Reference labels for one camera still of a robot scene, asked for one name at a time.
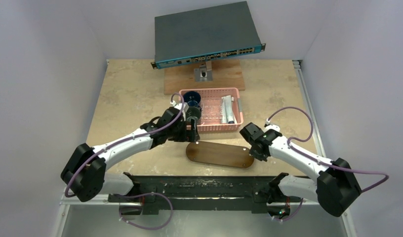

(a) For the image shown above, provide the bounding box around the clear acrylic holder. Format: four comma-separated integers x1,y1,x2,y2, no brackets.
200,99,222,125

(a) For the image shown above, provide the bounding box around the oval wooden tray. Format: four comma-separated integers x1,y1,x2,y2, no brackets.
186,141,254,169

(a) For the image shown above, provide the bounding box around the pink plastic basket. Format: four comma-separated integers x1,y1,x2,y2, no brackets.
179,87,244,133

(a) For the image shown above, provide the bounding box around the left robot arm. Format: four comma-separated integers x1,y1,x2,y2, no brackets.
60,106,200,202

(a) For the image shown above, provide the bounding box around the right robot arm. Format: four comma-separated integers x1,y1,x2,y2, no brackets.
240,123,362,217

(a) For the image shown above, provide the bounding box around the dark green cup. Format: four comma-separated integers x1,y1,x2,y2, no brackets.
186,106,202,124

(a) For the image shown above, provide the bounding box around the blue cup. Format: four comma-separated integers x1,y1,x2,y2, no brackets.
183,91,201,109

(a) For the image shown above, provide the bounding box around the wooden base board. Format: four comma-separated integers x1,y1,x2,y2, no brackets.
163,59,245,95

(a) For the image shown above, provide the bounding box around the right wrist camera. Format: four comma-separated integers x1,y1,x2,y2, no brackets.
264,122,281,132

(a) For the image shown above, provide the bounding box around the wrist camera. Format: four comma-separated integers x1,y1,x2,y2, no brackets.
264,122,281,132
170,101,189,114

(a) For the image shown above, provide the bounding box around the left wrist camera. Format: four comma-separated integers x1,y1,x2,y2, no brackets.
170,101,189,114

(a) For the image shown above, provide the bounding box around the metal stand bracket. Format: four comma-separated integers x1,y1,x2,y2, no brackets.
194,61,213,82

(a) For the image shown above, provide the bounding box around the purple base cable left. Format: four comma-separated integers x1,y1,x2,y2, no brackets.
118,193,175,232

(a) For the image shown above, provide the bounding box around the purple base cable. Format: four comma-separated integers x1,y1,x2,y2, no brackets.
118,193,175,232
270,197,304,223

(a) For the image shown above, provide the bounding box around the black base frame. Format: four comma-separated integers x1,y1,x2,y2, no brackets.
108,173,301,215

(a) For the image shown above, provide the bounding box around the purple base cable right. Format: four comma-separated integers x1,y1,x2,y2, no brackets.
270,197,304,223

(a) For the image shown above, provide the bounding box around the network switch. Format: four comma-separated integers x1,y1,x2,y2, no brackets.
151,1,266,69

